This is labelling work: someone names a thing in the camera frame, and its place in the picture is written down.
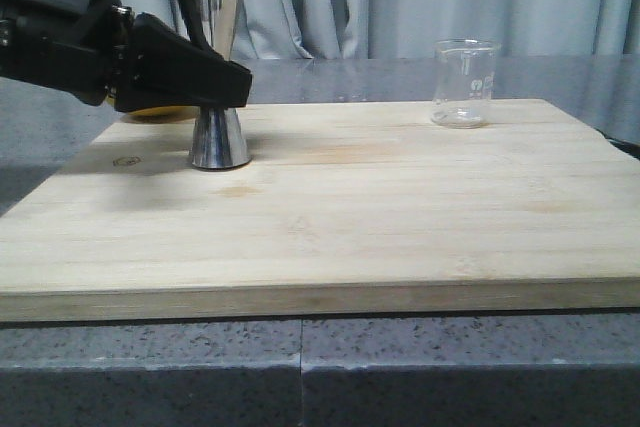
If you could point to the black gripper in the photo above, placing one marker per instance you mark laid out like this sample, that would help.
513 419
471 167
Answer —
68 45

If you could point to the steel double jigger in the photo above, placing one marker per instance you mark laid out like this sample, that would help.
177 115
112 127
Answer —
218 141

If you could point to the clear glass beaker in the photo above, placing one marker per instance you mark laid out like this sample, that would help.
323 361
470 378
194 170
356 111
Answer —
465 71

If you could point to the yellow lemon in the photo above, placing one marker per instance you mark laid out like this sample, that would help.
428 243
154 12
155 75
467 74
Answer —
162 114

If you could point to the wooden cutting board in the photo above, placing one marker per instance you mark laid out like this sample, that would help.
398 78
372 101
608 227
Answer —
354 207

